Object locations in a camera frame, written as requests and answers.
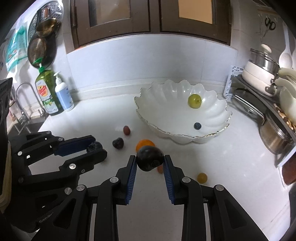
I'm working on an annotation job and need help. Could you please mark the blueberry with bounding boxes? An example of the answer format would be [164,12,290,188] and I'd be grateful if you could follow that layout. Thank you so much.
[86,141,103,153]
[194,123,202,130]

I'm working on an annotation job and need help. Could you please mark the red grape left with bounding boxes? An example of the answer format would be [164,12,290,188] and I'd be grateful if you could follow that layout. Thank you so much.
[123,126,131,136]

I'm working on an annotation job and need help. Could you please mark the red grape tomato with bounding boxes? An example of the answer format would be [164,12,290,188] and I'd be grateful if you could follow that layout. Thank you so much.
[157,165,164,174]

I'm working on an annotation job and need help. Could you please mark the round perforated steamer plate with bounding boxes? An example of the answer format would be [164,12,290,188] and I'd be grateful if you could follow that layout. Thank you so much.
[28,1,64,38]

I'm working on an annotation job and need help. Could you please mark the chrome faucet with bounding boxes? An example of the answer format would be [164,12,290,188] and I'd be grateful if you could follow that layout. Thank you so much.
[11,82,49,122]

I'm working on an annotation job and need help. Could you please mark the white spoon left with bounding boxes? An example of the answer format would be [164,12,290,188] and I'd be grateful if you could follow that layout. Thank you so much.
[278,22,292,68]

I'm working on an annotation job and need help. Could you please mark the black strainer pan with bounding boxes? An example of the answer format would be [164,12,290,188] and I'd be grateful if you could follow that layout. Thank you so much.
[27,34,57,68]

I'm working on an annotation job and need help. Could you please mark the jar of orange preserve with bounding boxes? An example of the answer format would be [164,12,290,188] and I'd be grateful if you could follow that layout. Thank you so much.
[282,154,296,185]

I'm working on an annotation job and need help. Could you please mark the dark wooden window frame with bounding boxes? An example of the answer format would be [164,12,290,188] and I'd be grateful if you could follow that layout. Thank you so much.
[69,0,232,48]

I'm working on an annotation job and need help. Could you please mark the stainless steel pot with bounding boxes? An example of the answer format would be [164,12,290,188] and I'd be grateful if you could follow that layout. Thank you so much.
[259,109,292,155]

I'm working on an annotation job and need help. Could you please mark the glass lid under shelf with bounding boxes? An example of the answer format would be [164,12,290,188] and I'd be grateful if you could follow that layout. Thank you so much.
[231,88,266,123]

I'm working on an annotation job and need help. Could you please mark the white scalloped bowl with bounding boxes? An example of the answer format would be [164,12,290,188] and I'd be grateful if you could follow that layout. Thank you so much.
[134,80,232,144]

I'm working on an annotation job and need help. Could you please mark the brass ladle bowl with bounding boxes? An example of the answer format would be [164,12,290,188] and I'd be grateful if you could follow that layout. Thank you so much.
[36,7,61,38]

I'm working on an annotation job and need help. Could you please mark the green dish soap bottle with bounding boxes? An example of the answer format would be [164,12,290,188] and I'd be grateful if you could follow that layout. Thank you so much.
[33,57,64,115]

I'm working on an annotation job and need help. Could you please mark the orange mandarin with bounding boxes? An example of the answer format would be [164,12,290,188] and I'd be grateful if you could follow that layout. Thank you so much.
[135,139,155,152]

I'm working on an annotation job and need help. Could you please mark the white corner shelf rack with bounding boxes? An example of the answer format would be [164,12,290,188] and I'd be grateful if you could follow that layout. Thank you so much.
[223,66,295,167]

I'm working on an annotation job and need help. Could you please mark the green apple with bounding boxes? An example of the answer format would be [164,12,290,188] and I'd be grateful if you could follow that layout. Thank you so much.
[188,94,202,109]

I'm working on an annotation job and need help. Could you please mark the wooden bead trivet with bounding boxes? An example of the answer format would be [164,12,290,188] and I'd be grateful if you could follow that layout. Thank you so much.
[273,103,295,133]

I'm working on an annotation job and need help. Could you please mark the cream kettle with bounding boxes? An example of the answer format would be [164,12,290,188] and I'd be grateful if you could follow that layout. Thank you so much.
[274,68,296,125]

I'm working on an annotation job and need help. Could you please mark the steel sink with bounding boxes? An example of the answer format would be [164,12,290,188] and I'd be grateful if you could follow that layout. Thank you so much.
[8,118,46,137]

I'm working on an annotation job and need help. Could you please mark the black scissors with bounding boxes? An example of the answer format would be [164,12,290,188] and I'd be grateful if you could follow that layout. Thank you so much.
[264,17,276,35]

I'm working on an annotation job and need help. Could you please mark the white pump bottle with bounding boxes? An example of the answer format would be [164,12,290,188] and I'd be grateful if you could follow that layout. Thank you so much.
[54,72,74,111]

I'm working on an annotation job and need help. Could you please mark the large dark plum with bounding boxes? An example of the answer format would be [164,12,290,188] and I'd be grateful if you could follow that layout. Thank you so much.
[136,146,164,172]

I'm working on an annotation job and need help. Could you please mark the yellow grape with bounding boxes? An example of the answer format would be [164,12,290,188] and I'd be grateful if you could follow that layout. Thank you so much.
[197,173,208,184]

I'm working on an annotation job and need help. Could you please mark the teal plastic bag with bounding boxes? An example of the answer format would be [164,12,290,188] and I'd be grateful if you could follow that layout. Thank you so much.
[6,26,28,72]

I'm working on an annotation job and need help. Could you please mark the cream pot with glass lid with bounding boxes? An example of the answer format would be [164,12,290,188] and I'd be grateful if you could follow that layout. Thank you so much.
[242,44,280,97]

